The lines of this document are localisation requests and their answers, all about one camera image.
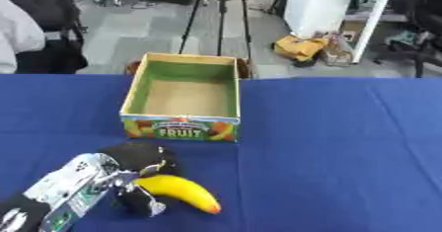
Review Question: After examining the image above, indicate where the black chair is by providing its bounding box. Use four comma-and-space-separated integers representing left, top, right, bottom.
373, 0, 442, 79

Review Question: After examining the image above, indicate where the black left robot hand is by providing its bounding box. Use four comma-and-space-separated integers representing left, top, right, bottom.
95, 141, 182, 218

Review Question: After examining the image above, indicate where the yellow bag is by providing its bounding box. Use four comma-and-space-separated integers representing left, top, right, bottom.
270, 35, 331, 68

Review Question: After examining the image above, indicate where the yellow toy banana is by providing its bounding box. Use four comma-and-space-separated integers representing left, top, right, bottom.
132, 174, 223, 215

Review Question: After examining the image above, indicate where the cardboard box with green inside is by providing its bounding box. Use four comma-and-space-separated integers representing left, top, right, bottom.
117, 52, 242, 142

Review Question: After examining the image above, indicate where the black tripod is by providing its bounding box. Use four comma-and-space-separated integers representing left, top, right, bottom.
176, 0, 256, 59

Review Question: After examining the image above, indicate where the white cabinet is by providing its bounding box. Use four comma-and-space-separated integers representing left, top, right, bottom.
283, 0, 401, 64

